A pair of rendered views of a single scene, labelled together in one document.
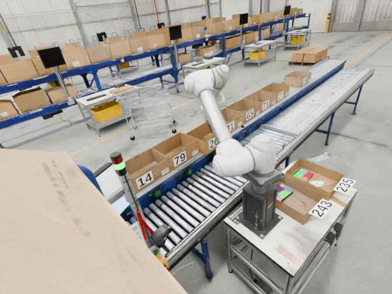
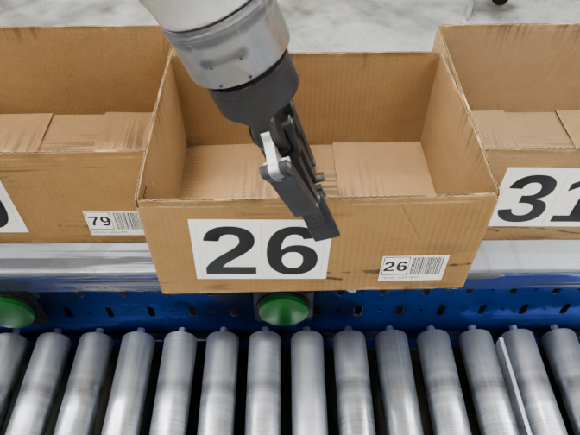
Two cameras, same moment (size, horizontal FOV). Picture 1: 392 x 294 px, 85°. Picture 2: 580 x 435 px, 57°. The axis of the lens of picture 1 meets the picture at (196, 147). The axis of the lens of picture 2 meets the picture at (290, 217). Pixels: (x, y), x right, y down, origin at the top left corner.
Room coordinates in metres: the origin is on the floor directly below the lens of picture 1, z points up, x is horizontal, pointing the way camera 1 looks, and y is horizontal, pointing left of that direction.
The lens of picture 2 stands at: (1.65, -0.46, 1.47)
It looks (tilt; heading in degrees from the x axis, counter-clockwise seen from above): 49 degrees down; 39
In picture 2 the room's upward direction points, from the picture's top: straight up
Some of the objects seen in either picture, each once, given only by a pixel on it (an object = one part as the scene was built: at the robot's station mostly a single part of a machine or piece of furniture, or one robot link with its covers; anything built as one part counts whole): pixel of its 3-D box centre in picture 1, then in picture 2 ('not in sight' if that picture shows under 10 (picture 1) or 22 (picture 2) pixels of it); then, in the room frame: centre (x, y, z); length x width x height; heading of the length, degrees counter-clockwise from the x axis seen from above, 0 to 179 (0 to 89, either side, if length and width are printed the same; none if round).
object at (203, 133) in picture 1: (207, 136); (309, 166); (2.08, -0.15, 0.97); 0.39 x 0.29 x 0.17; 130
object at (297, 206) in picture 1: (290, 196); not in sight; (1.21, -0.71, 0.80); 0.38 x 0.28 x 0.10; 33
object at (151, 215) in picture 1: (161, 224); not in sight; (1.17, 0.37, 0.72); 0.52 x 0.05 x 0.05; 39
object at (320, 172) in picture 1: (312, 178); not in sight; (1.38, -0.98, 0.80); 0.38 x 0.28 x 0.10; 37
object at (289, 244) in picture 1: (292, 206); not in sight; (1.17, -0.71, 0.74); 1.00 x 0.58 x 0.03; 125
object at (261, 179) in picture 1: (263, 168); not in sight; (1.09, -0.42, 1.24); 0.22 x 0.18 x 0.06; 115
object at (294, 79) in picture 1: (297, 79); not in sight; (3.65, -1.92, 0.96); 0.39 x 0.29 x 0.17; 130
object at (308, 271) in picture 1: (287, 234); not in sight; (1.17, -0.71, 0.36); 1.00 x 0.58 x 0.72; 125
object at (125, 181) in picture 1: (145, 231); not in sight; (0.83, 0.36, 1.11); 0.12 x 0.05 x 0.88; 129
